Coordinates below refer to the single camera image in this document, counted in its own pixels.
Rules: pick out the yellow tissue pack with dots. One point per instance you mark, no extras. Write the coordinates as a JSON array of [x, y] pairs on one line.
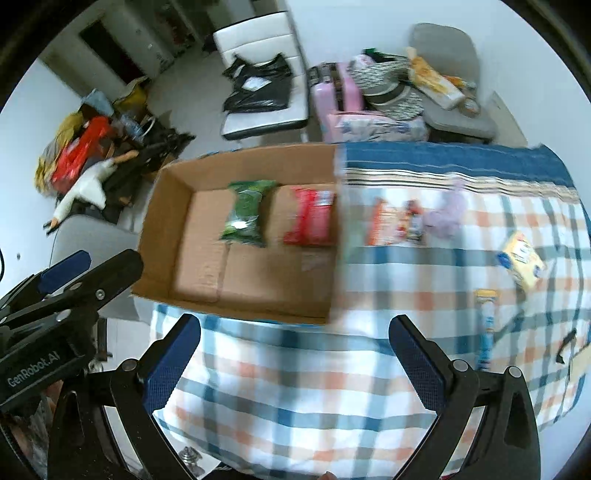
[[520, 258]]

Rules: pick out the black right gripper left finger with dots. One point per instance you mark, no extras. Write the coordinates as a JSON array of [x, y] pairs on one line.
[[82, 445]]

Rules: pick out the blue ice cream cone wrapper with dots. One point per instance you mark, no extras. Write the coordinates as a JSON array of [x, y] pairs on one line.
[[486, 303]]

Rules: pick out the white black chair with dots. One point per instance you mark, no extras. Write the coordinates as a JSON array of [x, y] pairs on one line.
[[262, 61]]

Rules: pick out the red plastic bag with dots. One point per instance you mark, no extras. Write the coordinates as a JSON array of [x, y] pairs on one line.
[[74, 155]]

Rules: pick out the red noodle packet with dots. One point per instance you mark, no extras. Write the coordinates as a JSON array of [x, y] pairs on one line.
[[313, 222]]

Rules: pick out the yellow printed snack bag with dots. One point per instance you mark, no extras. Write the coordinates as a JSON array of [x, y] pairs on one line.
[[430, 82]]

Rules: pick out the black plastic bag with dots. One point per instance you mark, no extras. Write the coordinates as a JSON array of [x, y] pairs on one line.
[[258, 88]]

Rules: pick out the orange snack bag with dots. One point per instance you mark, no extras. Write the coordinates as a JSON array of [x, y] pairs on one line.
[[391, 225]]

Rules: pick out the patterned black white bag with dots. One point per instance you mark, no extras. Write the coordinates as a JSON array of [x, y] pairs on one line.
[[386, 86]]

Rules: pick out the tape roll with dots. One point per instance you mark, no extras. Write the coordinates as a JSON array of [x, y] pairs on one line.
[[470, 107]]

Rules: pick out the grey seat cushion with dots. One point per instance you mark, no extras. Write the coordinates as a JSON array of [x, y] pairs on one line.
[[101, 240]]

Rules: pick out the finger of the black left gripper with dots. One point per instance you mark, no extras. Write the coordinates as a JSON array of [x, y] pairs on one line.
[[96, 287], [36, 287]]

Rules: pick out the purple soft cloth toy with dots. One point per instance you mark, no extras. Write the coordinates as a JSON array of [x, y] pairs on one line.
[[445, 221]]

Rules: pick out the brown cardboard box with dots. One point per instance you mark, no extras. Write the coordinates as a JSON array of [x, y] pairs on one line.
[[187, 265]]

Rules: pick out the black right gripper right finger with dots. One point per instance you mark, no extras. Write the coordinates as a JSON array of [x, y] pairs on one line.
[[506, 445]]

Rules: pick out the dark green snack bag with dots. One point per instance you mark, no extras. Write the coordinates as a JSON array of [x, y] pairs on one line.
[[243, 222]]

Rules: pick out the pink suitcase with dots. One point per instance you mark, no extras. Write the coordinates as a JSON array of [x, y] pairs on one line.
[[333, 91]]

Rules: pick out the white goose plush toy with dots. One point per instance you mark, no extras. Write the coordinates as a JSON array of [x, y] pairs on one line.
[[87, 188]]

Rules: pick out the grey chair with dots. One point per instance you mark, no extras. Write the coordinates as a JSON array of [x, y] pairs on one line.
[[452, 53]]

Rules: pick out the floral pink pillow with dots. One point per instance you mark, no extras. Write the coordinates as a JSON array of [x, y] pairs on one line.
[[343, 127]]

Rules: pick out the plaid checkered bed sheet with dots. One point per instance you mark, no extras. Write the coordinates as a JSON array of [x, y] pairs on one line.
[[284, 401]]

